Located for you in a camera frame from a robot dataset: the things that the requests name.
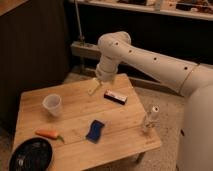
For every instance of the white ceramic cup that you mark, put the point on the white ceramic cup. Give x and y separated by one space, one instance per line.
53 104

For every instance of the wooden table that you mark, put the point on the wooden table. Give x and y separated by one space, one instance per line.
121 136

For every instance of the clear plastic bottle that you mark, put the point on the clear plastic bottle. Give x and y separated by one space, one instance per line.
150 119

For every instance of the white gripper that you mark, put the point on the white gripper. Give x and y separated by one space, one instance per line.
102 76

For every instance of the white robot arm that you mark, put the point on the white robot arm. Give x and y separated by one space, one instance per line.
191 80

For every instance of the metal pole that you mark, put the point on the metal pole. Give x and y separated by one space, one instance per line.
81 37

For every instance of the blue sponge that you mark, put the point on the blue sponge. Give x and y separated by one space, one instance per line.
94 132

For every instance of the long grey case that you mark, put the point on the long grey case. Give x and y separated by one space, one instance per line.
85 50

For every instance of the cluttered shelf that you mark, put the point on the cluttered shelf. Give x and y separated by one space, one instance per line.
195 9

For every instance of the black round plate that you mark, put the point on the black round plate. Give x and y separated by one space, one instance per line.
34 154

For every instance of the orange carrot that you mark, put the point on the orange carrot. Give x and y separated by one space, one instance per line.
49 134

